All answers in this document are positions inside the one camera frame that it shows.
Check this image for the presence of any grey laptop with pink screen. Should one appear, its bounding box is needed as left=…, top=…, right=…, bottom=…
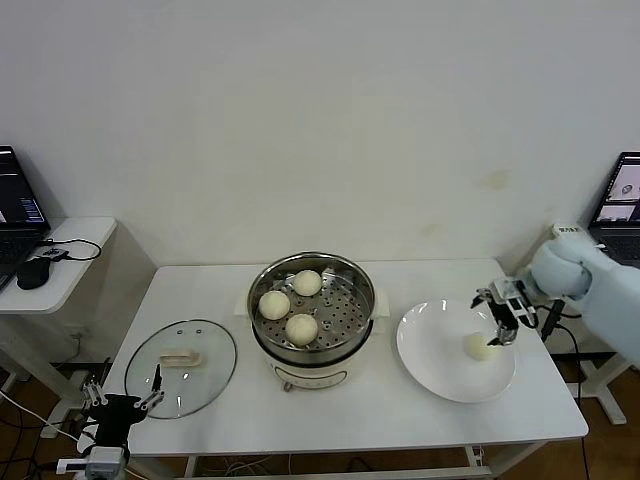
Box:
left=587, top=152, right=640, bottom=267

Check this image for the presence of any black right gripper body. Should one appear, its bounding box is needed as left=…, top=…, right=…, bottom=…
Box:
left=492, top=292, right=539, bottom=327

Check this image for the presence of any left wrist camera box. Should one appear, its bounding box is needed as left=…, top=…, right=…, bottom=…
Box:
left=56, top=446, right=132, bottom=480

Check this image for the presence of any white side desk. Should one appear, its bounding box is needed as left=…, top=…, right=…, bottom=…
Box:
left=551, top=223, right=640, bottom=426
left=0, top=216, right=120, bottom=416

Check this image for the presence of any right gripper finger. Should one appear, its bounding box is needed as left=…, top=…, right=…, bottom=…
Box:
left=487, top=319, right=520, bottom=349
left=469, top=285, right=501, bottom=308

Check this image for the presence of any black usb hub with cable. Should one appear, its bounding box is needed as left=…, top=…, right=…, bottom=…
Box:
left=37, top=237, right=105, bottom=264

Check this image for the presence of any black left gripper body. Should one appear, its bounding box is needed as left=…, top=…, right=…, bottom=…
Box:
left=92, top=393, right=144, bottom=449

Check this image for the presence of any glass lid with cream handle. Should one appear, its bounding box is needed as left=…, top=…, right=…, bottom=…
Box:
left=124, top=319, right=239, bottom=420

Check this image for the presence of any white table leg frame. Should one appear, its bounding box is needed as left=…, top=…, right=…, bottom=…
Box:
left=182, top=439, right=549, bottom=480

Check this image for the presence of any white steamed baozi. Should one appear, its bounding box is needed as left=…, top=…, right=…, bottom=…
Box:
left=284, top=313, right=320, bottom=347
left=291, top=269, right=323, bottom=297
left=258, top=290, right=291, bottom=321
left=462, top=332, right=494, bottom=361

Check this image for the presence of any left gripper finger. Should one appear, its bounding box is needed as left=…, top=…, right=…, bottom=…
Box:
left=82, top=357, right=112, bottom=407
left=134, top=363, right=165, bottom=412

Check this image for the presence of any white round plate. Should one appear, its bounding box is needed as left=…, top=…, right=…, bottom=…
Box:
left=397, top=299, right=517, bottom=405

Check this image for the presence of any black laptop with dark screen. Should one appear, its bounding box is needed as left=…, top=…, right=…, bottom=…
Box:
left=0, top=145, right=54, bottom=294

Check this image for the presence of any stainless steel steamer basket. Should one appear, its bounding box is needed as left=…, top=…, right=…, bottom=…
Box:
left=234, top=252, right=391, bottom=354

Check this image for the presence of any black cable with adapter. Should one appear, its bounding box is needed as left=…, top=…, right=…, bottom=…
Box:
left=541, top=298, right=585, bottom=404

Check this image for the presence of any black computer mouse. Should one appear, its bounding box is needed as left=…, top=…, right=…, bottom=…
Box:
left=17, top=258, right=52, bottom=290

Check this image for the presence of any cream electric cooker pot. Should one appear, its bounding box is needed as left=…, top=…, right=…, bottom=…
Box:
left=242, top=317, right=387, bottom=394

